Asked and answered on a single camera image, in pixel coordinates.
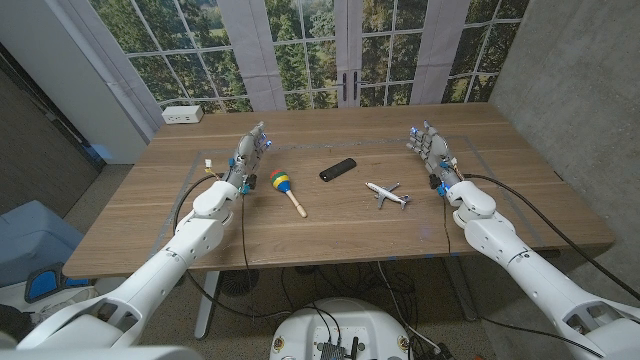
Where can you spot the black round fan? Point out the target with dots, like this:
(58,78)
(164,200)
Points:
(239,281)

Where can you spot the colourful wooden maraca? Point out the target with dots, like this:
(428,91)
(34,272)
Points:
(281,181)

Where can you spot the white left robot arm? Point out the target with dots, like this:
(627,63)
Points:
(160,270)

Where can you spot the white toy airplane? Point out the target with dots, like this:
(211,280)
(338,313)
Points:
(386,193)

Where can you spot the white power strip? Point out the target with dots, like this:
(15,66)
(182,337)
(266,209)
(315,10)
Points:
(182,114)

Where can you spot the white robot torso base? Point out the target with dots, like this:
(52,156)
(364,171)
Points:
(300,330)

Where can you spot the white table leg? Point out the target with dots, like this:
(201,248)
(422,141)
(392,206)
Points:
(206,300)

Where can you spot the dark grey table leg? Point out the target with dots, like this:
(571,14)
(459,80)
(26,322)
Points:
(461,290)

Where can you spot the printed window backdrop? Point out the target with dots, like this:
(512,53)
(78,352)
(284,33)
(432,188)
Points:
(310,50)

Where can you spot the blue-grey storage bin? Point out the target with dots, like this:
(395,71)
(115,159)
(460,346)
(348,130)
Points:
(30,240)

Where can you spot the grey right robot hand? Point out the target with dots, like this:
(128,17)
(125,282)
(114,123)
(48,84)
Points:
(436,152)

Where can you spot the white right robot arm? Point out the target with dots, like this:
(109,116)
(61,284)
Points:
(530,272)

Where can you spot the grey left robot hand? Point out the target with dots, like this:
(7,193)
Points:
(246,155)

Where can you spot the blue and black pad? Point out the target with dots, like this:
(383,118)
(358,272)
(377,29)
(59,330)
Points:
(42,282)

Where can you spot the black TV remote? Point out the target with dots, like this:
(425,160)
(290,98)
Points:
(338,169)

